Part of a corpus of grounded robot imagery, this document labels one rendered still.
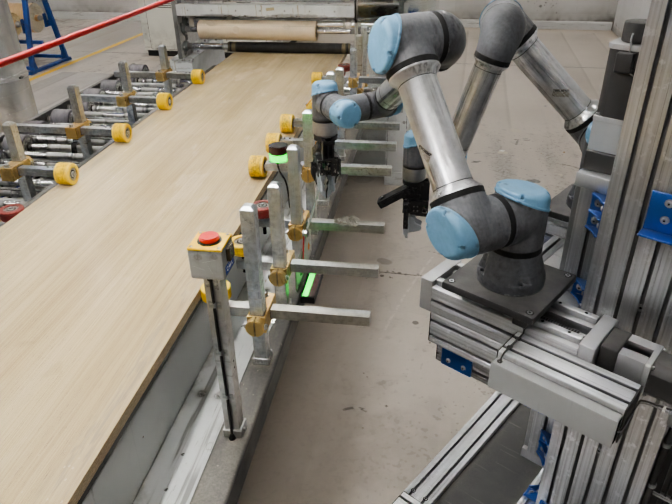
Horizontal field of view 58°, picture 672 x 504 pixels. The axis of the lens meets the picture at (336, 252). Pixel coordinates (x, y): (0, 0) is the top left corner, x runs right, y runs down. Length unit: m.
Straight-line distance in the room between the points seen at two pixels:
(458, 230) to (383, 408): 1.46
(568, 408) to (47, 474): 0.99
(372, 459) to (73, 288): 1.24
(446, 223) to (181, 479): 0.86
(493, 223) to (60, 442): 0.94
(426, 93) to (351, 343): 1.76
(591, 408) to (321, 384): 1.56
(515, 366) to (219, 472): 0.68
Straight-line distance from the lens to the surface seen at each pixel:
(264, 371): 1.67
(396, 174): 4.39
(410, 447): 2.43
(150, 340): 1.51
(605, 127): 1.47
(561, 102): 1.84
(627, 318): 1.53
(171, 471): 1.59
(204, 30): 4.38
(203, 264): 1.21
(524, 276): 1.38
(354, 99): 1.70
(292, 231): 1.99
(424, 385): 2.67
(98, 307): 1.67
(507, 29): 1.66
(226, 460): 1.47
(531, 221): 1.31
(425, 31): 1.35
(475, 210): 1.24
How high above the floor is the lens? 1.80
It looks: 30 degrees down
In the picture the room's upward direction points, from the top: 1 degrees counter-clockwise
